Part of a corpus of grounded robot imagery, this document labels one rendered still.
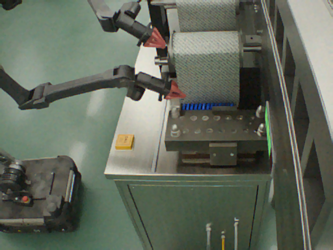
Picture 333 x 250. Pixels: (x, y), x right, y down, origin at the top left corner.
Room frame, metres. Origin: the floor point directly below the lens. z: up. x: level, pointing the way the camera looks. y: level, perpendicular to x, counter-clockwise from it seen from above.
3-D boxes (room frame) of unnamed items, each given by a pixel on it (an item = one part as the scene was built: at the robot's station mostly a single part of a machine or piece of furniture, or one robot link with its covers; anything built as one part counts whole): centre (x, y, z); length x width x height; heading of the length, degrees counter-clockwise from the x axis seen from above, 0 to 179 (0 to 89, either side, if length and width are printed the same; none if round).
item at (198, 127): (0.91, -0.20, 1.00); 0.40 x 0.16 x 0.06; 75
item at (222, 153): (0.82, -0.20, 0.96); 0.10 x 0.03 x 0.11; 75
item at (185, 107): (1.02, -0.19, 1.03); 0.21 x 0.04 x 0.03; 75
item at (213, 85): (1.04, -0.20, 1.11); 0.23 x 0.01 x 0.18; 75
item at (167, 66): (1.17, -0.06, 1.05); 0.06 x 0.05 x 0.31; 75
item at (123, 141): (1.03, 0.17, 0.91); 0.07 x 0.07 x 0.02; 75
